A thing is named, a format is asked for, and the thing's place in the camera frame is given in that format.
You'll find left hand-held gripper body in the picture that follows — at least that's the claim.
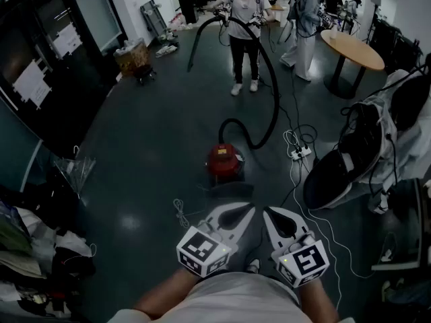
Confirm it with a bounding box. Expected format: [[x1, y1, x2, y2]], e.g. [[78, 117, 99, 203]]
[[176, 220, 238, 278]]

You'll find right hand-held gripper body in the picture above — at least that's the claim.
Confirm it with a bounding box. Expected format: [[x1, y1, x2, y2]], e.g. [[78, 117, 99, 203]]
[[269, 233, 330, 288]]

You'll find person's right forearm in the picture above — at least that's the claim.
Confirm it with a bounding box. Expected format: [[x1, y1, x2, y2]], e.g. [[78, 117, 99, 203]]
[[296, 279, 341, 323]]

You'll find person's left forearm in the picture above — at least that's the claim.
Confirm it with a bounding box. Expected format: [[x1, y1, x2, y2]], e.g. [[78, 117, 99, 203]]
[[133, 266, 203, 320]]

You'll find red vacuum cleaner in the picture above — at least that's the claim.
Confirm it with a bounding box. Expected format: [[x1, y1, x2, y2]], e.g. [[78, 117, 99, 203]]
[[205, 141, 246, 186]]

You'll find white power strip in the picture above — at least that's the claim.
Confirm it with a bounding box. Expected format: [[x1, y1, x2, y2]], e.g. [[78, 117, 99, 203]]
[[290, 145, 312, 162]]

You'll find transparent umbrella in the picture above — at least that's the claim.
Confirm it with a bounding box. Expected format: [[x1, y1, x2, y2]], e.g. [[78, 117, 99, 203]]
[[52, 145, 98, 200]]

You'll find pile of clothes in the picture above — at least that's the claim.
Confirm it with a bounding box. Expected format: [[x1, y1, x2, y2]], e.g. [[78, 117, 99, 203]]
[[0, 180, 98, 320]]

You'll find round wooden table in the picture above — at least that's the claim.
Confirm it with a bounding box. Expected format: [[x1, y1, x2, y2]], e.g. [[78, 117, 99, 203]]
[[319, 28, 386, 100]]

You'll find folded grey treadmill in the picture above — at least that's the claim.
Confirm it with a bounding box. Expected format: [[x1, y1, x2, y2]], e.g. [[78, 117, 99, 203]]
[[139, 0, 170, 40]]

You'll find black box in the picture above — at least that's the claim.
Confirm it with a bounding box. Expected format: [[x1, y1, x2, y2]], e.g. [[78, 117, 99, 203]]
[[176, 0, 200, 25]]

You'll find white paper sheet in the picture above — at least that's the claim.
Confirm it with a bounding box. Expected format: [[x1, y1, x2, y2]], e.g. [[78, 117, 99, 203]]
[[12, 59, 53, 110], [52, 22, 84, 60]]

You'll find light stand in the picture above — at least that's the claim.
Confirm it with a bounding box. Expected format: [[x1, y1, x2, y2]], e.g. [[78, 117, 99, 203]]
[[361, 0, 384, 46]]

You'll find black cabinet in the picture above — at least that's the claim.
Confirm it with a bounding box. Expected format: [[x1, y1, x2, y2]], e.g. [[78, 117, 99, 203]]
[[0, 0, 124, 159]]

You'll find bundled white cord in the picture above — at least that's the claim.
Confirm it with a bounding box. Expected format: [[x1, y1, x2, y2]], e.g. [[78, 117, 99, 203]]
[[172, 198, 207, 229]]

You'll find white cable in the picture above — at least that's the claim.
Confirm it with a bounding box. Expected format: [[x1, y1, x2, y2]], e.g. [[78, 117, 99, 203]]
[[283, 129, 376, 279], [289, 159, 344, 312]]

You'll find black cable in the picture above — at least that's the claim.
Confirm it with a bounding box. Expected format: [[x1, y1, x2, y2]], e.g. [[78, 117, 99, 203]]
[[278, 89, 319, 208]]

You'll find black vacuum hose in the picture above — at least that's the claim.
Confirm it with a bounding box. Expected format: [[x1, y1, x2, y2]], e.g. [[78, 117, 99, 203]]
[[187, 15, 281, 151]]

